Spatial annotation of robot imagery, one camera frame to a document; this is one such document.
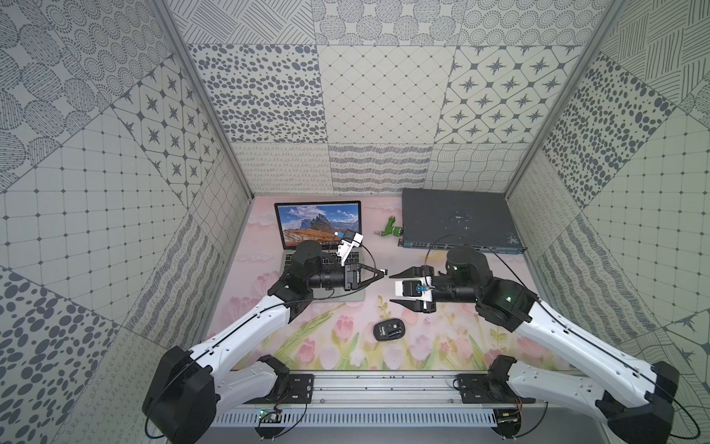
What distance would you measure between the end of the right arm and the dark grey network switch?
421 millimetres

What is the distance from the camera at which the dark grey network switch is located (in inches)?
40.6

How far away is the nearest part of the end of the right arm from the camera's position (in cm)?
53
